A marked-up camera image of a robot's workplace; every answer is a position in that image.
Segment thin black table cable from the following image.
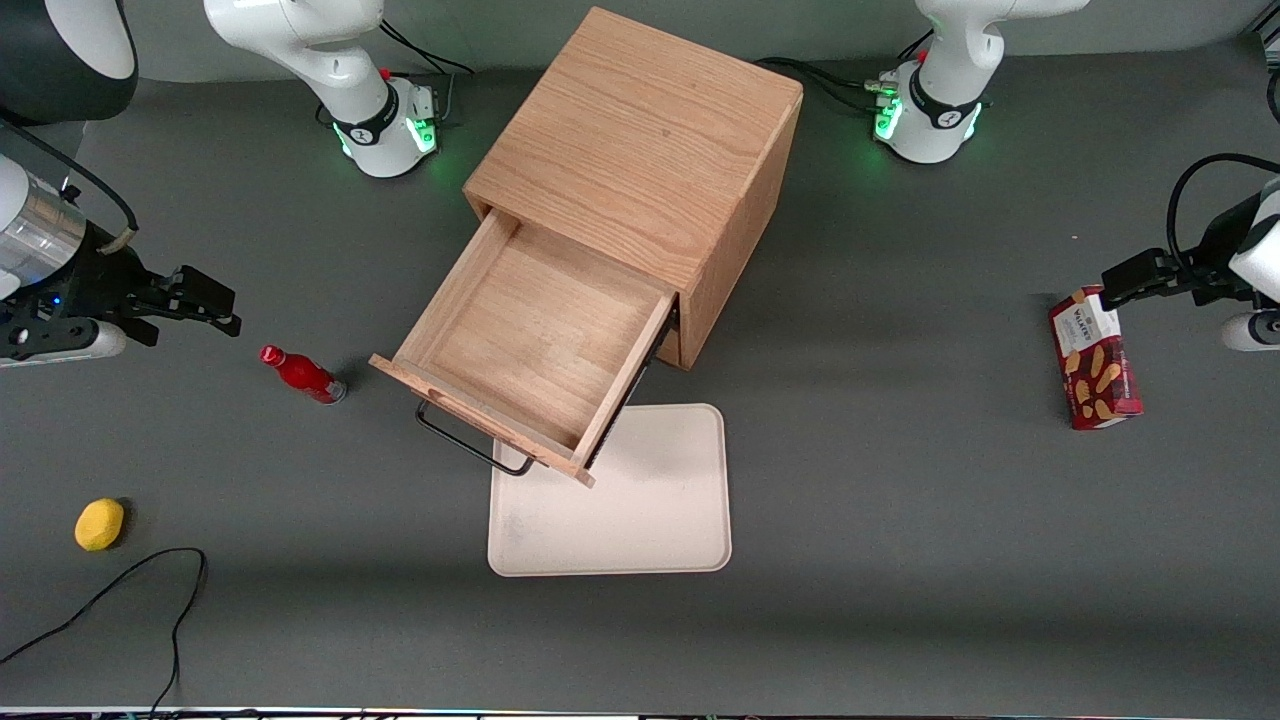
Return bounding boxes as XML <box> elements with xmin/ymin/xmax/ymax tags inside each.
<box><xmin>0</xmin><ymin>547</ymin><xmax>208</xmax><ymax>717</ymax></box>

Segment black metal drawer handle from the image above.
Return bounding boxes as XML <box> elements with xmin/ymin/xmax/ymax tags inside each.
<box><xmin>414</xmin><ymin>397</ymin><xmax>537</xmax><ymax>478</ymax></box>

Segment small red bottle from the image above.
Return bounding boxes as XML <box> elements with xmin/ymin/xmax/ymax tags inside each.
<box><xmin>259</xmin><ymin>345</ymin><xmax>348</xmax><ymax>405</ymax></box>

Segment black left wrist camera cable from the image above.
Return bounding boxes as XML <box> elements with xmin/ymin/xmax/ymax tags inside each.
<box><xmin>1165</xmin><ymin>153</ymin><xmax>1280</xmax><ymax>286</ymax></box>

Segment black left arm base cables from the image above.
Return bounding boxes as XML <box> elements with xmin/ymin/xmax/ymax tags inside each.
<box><xmin>755</xmin><ymin>30</ymin><xmax>937</xmax><ymax>114</ymax></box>

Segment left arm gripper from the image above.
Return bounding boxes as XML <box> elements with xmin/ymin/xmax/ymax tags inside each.
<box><xmin>1099</xmin><ymin>180</ymin><xmax>1280</xmax><ymax>312</ymax></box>

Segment yellow lemon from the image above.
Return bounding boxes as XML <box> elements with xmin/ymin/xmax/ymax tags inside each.
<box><xmin>74</xmin><ymin>498</ymin><xmax>126</xmax><ymax>553</ymax></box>

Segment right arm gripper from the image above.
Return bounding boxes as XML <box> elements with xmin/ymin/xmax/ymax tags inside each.
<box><xmin>0</xmin><ymin>178</ymin><xmax>244</xmax><ymax>339</ymax></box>

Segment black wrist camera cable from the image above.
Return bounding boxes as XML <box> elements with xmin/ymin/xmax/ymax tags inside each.
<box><xmin>1165</xmin><ymin>153</ymin><xmax>1280</xmax><ymax>286</ymax></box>
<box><xmin>0</xmin><ymin>117</ymin><xmax>140</xmax><ymax>257</ymax></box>

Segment wooden drawer with inside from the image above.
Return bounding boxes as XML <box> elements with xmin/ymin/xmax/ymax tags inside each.
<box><xmin>369</xmin><ymin>205</ymin><xmax>680</xmax><ymax>490</ymax></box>

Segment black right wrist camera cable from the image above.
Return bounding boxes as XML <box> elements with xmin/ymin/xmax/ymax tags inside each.
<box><xmin>0</xmin><ymin>117</ymin><xmax>140</xmax><ymax>257</ymax></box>

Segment wooden drawer kept shut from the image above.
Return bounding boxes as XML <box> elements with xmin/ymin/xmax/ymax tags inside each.
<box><xmin>648</xmin><ymin>318</ymin><xmax>686</xmax><ymax>370</ymax></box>

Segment cream plastic tray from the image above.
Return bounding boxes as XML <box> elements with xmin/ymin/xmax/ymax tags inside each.
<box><xmin>487</xmin><ymin>403</ymin><xmax>733</xmax><ymax>578</ymax></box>

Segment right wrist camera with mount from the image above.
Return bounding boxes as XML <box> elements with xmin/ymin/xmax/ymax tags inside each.
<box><xmin>0</xmin><ymin>318</ymin><xmax>130</xmax><ymax>369</ymax></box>

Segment oak wooden drawer cabinet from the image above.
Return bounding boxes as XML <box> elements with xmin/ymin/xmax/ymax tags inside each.
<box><xmin>463</xmin><ymin>5</ymin><xmax>805</xmax><ymax>373</ymax></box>

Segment black right arm base cables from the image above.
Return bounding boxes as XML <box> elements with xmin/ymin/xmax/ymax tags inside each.
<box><xmin>378</xmin><ymin>15</ymin><xmax>477</xmax><ymax>127</ymax></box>

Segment red shortbread cookie box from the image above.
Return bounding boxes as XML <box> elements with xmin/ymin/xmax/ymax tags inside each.
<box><xmin>1048</xmin><ymin>285</ymin><xmax>1145</xmax><ymax>431</ymax></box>

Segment black arm base cables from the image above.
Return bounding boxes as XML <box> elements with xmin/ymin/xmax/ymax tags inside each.
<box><xmin>378</xmin><ymin>15</ymin><xmax>477</xmax><ymax>127</ymax></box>
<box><xmin>755</xmin><ymin>30</ymin><xmax>937</xmax><ymax>114</ymax></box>

